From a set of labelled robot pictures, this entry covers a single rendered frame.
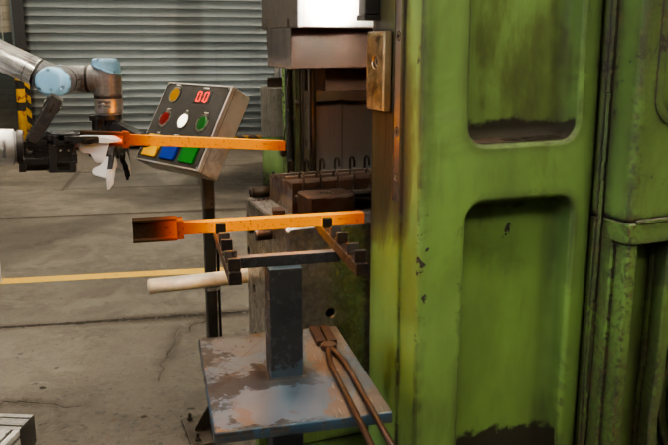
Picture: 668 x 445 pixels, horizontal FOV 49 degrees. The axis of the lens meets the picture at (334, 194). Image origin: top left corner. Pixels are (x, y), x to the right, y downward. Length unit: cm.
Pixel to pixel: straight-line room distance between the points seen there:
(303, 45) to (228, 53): 791
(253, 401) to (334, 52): 88
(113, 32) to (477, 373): 838
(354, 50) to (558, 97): 50
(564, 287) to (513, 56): 54
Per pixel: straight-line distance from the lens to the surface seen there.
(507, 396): 185
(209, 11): 969
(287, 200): 186
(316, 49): 180
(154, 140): 169
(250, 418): 128
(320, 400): 133
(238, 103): 228
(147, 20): 970
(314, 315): 176
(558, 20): 171
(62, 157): 166
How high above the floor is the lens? 133
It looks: 12 degrees down
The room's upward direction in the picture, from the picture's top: straight up
